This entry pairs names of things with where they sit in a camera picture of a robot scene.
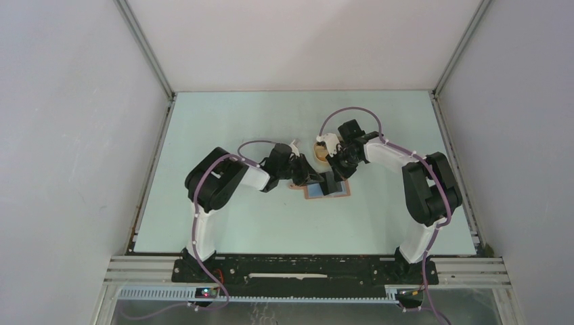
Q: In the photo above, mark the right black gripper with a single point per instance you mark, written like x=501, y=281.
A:
x=340, y=174

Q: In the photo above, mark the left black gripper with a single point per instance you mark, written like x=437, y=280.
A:
x=307, y=175

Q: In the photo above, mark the orange leather card holder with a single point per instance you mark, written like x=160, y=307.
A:
x=317, y=191

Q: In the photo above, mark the beige oval tray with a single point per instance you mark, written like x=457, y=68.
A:
x=321, y=152

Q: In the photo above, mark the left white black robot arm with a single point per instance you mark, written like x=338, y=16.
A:
x=211, y=184

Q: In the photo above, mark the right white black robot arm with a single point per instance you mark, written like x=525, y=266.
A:
x=431, y=191

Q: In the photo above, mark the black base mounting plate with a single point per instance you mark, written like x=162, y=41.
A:
x=348, y=275

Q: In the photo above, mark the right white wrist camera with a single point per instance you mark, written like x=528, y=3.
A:
x=332, y=141

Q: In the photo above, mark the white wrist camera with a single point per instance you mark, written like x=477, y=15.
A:
x=332, y=141
x=294, y=147

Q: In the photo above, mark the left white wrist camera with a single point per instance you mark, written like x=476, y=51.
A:
x=294, y=147

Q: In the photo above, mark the white slotted cable duct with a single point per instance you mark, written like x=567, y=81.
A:
x=189, y=294

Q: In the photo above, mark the aluminium frame rail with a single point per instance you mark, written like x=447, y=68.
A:
x=452, y=272

